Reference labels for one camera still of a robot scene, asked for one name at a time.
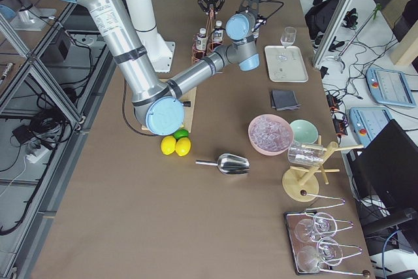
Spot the tea bottle white cap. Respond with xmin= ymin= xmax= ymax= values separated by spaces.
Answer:
xmin=195 ymin=27 xmax=207 ymax=59
xmin=212 ymin=20 xmax=223 ymax=48

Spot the copper wire bottle basket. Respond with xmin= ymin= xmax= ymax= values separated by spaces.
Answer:
xmin=191 ymin=10 xmax=218 ymax=64

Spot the clear wine glass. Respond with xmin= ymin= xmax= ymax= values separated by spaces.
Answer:
xmin=280 ymin=27 xmax=297 ymax=49

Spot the cream rabbit tray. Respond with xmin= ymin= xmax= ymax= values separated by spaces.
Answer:
xmin=265 ymin=45 xmax=308 ymax=83

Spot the bamboo cutting board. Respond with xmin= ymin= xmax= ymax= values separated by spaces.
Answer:
xmin=141 ymin=87 xmax=197 ymax=135

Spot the grey folded cloth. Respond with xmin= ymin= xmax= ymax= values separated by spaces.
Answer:
xmin=270 ymin=90 xmax=300 ymax=111

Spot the green lime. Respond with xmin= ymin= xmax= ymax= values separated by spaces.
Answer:
xmin=172 ymin=129 xmax=189 ymax=140

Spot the pink bowl with ice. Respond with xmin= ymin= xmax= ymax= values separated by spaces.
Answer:
xmin=248 ymin=114 xmax=294 ymax=156

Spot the green bowl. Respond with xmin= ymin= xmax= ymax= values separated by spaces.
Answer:
xmin=290 ymin=120 xmax=319 ymax=144

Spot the yellow lemon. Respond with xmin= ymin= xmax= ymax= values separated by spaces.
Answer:
xmin=175 ymin=137 xmax=191 ymax=157
xmin=160 ymin=135 xmax=176 ymax=156

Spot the metal ice scoop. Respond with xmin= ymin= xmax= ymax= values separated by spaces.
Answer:
xmin=195 ymin=153 xmax=249 ymax=175

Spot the blue teach pendant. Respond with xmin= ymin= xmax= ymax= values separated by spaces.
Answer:
xmin=366 ymin=67 xmax=417 ymax=108
xmin=349 ymin=107 xmax=393 ymax=147

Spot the glass jar on stand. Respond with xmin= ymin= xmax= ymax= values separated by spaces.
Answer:
xmin=287 ymin=142 xmax=326 ymax=166

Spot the wooden cup stand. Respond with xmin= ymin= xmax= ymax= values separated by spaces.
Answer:
xmin=282 ymin=142 xmax=364 ymax=202

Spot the black monitor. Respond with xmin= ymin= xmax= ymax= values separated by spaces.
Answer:
xmin=358 ymin=120 xmax=417 ymax=210

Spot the black wine glass tray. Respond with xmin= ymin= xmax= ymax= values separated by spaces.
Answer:
xmin=283 ymin=211 xmax=317 ymax=276

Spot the hanging wine glass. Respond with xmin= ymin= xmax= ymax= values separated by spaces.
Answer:
xmin=294 ymin=212 xmax=353 ymax=243
xmin=296 ymin=237 xmax=362 ymax=276

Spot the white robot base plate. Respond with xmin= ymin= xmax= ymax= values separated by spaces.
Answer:
xmin=152 ymin=41 xmax=176 ymax=73

